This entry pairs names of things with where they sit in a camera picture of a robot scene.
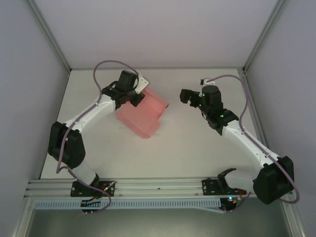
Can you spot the pink paper box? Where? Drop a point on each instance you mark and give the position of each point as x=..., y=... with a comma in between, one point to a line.
x=140, y=118

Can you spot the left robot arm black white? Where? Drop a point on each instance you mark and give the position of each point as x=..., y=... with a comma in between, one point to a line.
x=71, y=148

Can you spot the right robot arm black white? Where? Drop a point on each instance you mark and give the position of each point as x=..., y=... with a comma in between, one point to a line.
x=271, y=182

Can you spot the black right electronics board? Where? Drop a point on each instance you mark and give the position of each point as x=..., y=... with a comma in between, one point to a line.
x=229, y=203

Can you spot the black electronics board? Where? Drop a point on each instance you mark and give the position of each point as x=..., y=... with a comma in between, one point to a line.
x=229, y=203
x=90, y=206

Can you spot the black left electronics board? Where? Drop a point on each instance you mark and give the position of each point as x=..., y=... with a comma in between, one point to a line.
x=90, y=206

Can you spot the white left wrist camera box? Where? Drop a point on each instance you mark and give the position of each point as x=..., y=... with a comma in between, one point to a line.
x=143, y=82

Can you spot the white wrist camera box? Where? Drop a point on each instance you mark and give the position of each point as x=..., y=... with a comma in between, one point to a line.
x=205, y=82
x=143, y=82

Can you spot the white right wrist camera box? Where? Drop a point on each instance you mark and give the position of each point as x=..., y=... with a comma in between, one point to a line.
x=205, y=82

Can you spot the aluminium side rail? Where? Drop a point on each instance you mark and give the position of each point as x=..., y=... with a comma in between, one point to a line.
x=251, y=103

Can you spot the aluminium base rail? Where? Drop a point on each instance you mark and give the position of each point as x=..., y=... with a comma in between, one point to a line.
x=158, y=185

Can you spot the aluminium frame post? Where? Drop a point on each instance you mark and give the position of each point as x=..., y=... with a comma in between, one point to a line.
x=49, y=37
x=264, y=37

